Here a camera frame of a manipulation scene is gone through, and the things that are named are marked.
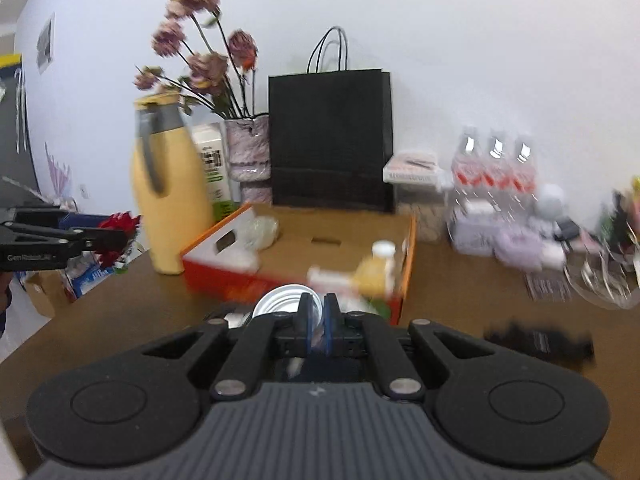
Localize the white round jar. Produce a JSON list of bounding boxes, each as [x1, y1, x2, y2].
[[252, 284, 322, 324]]

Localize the alpaca plush toy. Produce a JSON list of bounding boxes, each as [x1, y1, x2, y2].
[[307, 256, 395, 298]]

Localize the red flower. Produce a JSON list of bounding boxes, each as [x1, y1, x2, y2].
[[94, 211, 141, 269]]

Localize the green ball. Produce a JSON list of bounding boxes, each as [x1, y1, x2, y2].
[[238, 216, 280, 252]]

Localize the blue white paper bags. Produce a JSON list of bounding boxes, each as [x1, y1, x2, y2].
[[63, 254, 114, 299]]

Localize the red cardboard box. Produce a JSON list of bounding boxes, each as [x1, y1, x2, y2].
[[181, 204, 416, 325]]

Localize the yellow thermos jug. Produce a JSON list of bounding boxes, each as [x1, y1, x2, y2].
[[131, 91, 215, 275]]

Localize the decorated tin box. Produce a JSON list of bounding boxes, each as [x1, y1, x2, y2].
[[448, 208, 506, 257]]

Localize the clear container with white lid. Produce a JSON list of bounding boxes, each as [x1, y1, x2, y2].
[[382, 152, 447, 243]]

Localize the purple scrunchie towel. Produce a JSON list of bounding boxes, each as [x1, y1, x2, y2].
[[494, 230, 542, 271]]

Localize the purple ribbed vase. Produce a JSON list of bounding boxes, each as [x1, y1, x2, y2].
[[224, 114, 272, 205]]

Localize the black paper bag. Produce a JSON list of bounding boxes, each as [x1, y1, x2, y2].
[[268, 26, 395, 212]]

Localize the left water bottle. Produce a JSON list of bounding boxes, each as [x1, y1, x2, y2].
[[451, 126, 483, 205]]

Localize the water bottle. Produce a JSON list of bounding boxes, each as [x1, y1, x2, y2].
[[451, 126, 483, 205], [483, 130, 511, 212], [511, 136, 537, 211]]

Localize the milk carton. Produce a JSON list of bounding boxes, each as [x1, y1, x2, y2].
[[192, 124, 235, 222]]

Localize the dark coaster card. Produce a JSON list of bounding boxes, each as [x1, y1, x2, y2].
[[525, 272, 572, 302]]

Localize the middle water bottle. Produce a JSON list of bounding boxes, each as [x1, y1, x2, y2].
[[483, 130, 511, 212]]

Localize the right water bottle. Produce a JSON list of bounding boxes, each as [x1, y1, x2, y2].
[[511, 136, 537, 211]]

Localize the black glove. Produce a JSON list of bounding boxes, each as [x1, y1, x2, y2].
[[484, 320, 597, 373]]

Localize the white round speaker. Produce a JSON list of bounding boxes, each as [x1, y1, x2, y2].
[[534, 183, 566, 221]]

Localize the dried pink flowers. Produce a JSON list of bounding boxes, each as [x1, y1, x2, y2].
[[134, 0, 258, 120]]

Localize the snack packet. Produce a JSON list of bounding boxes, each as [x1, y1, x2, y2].
[[613, 176, 639, 244]]

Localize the wall picture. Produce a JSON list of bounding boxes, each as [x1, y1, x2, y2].
[[36, 14, 55, 74]]

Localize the tangled white cables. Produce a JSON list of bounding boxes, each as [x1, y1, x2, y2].
[[549, 219, 640, 311]]

